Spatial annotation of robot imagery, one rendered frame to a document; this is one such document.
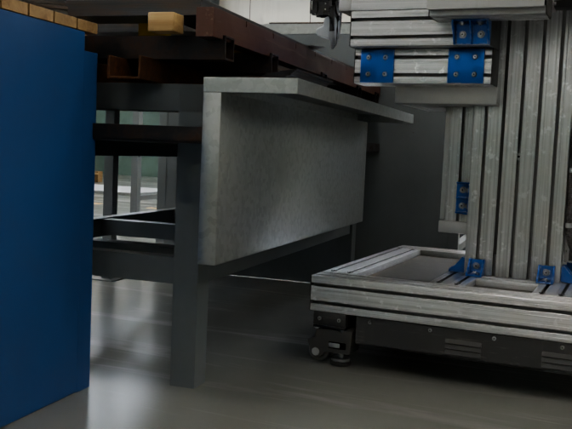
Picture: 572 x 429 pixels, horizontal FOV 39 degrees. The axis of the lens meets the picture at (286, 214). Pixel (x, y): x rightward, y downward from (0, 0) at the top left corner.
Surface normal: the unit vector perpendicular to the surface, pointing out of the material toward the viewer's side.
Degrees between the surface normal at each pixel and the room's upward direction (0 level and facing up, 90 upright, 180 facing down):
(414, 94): 90
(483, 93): 90
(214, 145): 90
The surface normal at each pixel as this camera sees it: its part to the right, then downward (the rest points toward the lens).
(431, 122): -0.32, 0.06
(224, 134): 0.95, 0.07
